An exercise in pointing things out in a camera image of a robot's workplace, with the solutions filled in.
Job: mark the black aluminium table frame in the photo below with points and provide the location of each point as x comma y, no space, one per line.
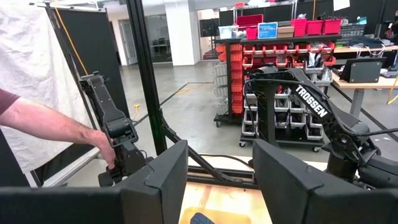
146,77

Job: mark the wooden top workshop desk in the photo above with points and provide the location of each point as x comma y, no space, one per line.
357,85

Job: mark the black equipment box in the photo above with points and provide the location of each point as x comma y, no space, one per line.
362,70

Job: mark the black partition panel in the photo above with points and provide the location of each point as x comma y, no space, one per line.
93,43

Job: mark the navy blue cap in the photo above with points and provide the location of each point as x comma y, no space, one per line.
200,219

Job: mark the small red plastic bin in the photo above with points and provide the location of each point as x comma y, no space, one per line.
251,33

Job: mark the large red plastic bin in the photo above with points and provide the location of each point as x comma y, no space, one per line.
249,20

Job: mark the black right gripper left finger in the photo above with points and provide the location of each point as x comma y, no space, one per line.
93,205

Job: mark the person's hand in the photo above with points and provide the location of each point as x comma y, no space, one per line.
105,151

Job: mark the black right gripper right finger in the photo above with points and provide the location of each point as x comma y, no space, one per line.
326,205

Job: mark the blue sign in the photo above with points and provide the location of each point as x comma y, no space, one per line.
267,30

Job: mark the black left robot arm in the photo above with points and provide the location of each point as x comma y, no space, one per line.
311,104

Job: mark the white cloth sheet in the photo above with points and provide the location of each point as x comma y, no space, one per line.
31,77

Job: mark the black cart with parts bins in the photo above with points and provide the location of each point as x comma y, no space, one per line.
236,77

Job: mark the brown cardboard box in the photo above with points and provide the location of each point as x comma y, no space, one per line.
285,32

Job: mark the clear plastic box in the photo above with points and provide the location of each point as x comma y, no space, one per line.
228,32

